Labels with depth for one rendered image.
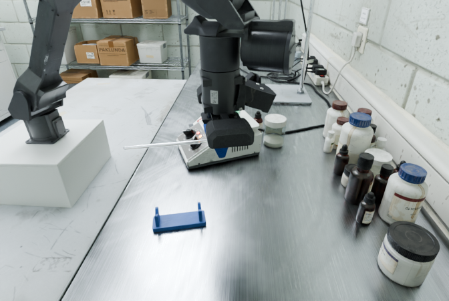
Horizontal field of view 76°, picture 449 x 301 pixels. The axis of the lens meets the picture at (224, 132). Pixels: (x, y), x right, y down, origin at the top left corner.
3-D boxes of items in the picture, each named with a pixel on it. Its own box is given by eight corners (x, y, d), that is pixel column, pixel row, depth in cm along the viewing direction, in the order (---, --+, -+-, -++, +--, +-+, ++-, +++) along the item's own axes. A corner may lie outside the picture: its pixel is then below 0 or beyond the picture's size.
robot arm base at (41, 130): (24, 144, 61) (14, 118, 58) (44, 130, 67) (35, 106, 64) (55, 144, 60) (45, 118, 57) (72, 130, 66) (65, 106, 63)
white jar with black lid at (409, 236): (419, 258, 48) (434, 227, 45) (428, 294, 43) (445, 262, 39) (375, 245, 50) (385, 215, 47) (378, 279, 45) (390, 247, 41)
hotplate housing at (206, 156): (187, 171, 70) (185, 143, 66) (176, 145, 81) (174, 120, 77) (268, 154, 77) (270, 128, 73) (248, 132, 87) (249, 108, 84)
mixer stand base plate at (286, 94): (232, 102, 108) (232, 99, 108) (234, 85, 126) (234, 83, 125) (312, 104, 107) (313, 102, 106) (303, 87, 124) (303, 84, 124)
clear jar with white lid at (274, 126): (284, 149, 79) (287, 123, 75) (262, 148, 79) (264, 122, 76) (282, 138, 84) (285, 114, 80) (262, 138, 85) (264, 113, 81)
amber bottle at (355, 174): (351, 207, 59) (363, 162, 54) (340, 192, 63) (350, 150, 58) (370, 205, 59) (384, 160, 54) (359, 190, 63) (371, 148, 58)
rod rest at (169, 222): (152, 233, 53) (150, 219, 51) (153, 219, 56) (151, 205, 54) (206, 226, 54) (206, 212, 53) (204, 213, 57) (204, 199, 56)
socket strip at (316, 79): (315, 85, 126) (316, 75, 124) (300, 62, 161) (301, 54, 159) (327, 85, 125) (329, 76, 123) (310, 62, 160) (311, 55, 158)
